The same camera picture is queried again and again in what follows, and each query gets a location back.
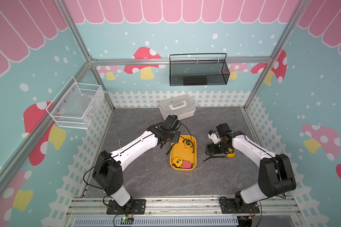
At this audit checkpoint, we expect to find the yellow plastic storage bin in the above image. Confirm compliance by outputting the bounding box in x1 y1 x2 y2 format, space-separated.
169 135 197 172

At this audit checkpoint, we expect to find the pink object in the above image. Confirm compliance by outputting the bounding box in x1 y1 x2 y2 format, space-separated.
182 160 193 169

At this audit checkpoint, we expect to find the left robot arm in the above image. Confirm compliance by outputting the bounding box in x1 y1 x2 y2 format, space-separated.
92 115 181 208

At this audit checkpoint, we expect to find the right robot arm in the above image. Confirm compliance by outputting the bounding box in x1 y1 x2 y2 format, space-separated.
206 123 296 210

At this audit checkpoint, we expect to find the white plastic lidded case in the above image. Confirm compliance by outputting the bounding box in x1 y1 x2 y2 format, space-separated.
159 94 196 120

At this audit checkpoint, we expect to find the green lit circuit board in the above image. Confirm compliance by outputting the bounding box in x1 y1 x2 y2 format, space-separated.
120 217 134 225

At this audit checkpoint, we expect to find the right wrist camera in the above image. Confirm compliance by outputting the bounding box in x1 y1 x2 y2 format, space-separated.
208 130 221 144

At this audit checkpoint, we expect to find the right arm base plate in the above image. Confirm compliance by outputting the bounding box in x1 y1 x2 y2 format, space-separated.
218 197 260 216

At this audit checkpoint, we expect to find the black mesh wall basket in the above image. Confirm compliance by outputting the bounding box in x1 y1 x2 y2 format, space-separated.
169 53 230 86

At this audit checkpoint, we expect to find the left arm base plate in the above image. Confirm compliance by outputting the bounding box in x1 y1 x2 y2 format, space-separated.
106 199 146 215

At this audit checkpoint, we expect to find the aluminium mounting rail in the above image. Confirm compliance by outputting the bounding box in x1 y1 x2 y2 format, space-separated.
66 195 301 217

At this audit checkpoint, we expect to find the grey slotted cable duct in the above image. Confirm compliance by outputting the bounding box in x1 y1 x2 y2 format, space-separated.
73 216 239 227

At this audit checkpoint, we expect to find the white wire wall basket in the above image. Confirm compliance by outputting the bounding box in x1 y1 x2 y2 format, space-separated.
46 77 105 130

